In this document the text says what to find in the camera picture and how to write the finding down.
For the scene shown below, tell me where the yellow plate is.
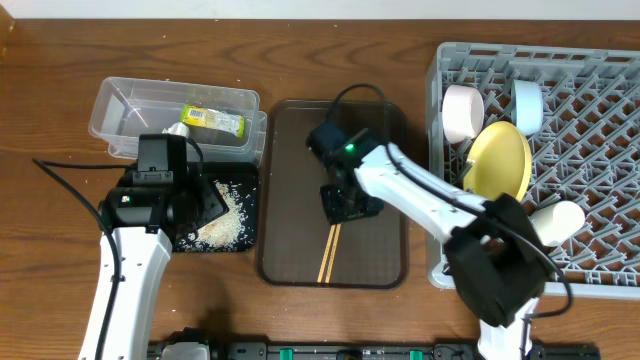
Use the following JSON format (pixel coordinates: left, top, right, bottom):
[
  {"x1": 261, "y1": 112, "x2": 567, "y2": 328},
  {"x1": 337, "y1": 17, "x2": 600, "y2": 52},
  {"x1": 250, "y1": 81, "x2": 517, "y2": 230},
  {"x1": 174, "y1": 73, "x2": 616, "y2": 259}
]
[{"x1": 462, "y1": 121, "x2": 533, "y2": 201}]

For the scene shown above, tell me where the white tissue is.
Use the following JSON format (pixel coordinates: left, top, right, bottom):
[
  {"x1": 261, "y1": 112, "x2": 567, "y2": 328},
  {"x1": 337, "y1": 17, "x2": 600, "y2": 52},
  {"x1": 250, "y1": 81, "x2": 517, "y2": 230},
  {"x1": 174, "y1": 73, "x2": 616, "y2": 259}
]
[{"x1": 162, "y1": 122, "x2": 190, "y2": 138}]

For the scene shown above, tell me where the wooden chopstick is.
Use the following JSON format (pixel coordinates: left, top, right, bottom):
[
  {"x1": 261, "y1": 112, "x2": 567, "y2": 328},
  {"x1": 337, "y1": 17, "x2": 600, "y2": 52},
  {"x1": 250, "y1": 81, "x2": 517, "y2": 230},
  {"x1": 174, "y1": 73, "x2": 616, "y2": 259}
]
[
  {"x1": 317, "y1": 225, "x2": 336, "y2": 283},
  {"x1": 322, "y1": 224, "x2": 342, "y2": 284}
]

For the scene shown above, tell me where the clear plastic waste bin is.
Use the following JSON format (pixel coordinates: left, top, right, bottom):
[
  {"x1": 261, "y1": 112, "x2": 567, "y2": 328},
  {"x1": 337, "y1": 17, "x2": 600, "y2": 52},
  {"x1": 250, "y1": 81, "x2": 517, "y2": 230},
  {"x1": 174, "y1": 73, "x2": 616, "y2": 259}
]
[{"x1": 89, "y1": 77, "x2": 267, "y2": 166}]

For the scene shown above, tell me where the light blue bowl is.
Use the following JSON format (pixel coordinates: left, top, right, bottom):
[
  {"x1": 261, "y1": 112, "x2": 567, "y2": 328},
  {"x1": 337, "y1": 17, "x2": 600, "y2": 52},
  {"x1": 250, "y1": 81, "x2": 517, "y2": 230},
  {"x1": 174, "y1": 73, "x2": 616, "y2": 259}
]
[{"x1": 511, "y1": 80, "x2": 544, "y2": 136}]

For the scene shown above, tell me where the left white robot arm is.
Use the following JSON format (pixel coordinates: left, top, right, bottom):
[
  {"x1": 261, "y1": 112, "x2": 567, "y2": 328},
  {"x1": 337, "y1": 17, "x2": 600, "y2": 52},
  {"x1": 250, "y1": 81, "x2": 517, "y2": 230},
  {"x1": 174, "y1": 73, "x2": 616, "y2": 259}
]
[{"x1": 79, "y1": 134, "x2": 228, "y2": 359}]

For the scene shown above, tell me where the yellow green snack wrapper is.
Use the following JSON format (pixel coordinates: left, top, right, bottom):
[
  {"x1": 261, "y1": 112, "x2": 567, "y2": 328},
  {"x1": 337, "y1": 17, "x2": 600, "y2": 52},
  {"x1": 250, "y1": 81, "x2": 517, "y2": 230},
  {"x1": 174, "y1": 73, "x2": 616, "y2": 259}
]
[{"x1": 180, "y1": 105, "x2": 246, "y2": 138}]

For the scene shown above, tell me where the small white green cup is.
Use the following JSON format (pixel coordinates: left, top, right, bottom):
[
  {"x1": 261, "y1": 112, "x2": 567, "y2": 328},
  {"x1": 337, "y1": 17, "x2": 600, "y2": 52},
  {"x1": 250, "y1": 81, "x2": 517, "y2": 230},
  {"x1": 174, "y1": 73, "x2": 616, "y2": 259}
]
[{"x1": 530, "y1": 200, "x2": 586, "y2": 247}]

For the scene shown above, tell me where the black waste tray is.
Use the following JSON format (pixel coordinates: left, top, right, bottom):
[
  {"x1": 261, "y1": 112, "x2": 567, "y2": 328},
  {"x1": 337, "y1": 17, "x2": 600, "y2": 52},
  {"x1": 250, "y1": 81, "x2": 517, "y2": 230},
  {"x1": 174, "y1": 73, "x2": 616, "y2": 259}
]
[{"x1": 173, "y1": 162, "x2": 259, "y2": 253}]

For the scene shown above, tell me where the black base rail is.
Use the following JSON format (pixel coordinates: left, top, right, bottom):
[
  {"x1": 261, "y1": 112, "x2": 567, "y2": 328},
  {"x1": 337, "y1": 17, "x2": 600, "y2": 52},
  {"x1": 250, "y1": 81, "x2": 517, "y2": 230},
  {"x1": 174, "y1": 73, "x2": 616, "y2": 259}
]
[{"x1": 149, "y1": 329, "x2": 601, "y2": 360}]

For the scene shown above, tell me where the pink white bowl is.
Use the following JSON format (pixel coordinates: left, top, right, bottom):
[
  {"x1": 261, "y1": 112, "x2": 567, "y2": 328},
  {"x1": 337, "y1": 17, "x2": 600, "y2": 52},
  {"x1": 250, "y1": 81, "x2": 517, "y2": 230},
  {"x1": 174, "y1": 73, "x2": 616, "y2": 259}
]
[{"x1": 442, "y1": 85, "x2": 484, "y2": 144}]

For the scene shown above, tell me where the grey dishwasher rack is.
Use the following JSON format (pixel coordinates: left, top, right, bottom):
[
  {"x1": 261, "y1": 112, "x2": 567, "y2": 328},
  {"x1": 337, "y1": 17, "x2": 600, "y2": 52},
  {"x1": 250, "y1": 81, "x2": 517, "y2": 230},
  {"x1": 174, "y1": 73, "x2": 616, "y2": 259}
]
[{"x1": 426, "y1": 42, "x2": 639, "y2": 300}]

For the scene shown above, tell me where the dark brown serving tray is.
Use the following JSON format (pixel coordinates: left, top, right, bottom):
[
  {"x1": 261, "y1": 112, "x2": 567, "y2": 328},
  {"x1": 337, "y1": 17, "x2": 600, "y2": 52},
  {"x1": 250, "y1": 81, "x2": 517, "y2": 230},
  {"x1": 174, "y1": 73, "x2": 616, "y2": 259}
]
[{"x1": 257, "y1": 100, "x2": 408, "y2": 289}]

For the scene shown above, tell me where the pile of rice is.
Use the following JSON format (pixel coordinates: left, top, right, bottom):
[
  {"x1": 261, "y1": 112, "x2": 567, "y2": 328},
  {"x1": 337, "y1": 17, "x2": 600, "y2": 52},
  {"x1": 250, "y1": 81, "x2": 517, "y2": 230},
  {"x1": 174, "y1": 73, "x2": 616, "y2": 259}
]
[{"x1": 178, "y1": 181, "x2": 248, "y2": 252}]

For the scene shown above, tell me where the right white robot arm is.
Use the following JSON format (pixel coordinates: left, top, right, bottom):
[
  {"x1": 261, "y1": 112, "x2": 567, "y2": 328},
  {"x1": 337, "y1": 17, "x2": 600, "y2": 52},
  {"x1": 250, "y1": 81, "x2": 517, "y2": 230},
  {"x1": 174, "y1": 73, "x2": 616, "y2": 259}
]
[{"x1": 306, "y1": 122, "x2": 555, "y2": 359}]

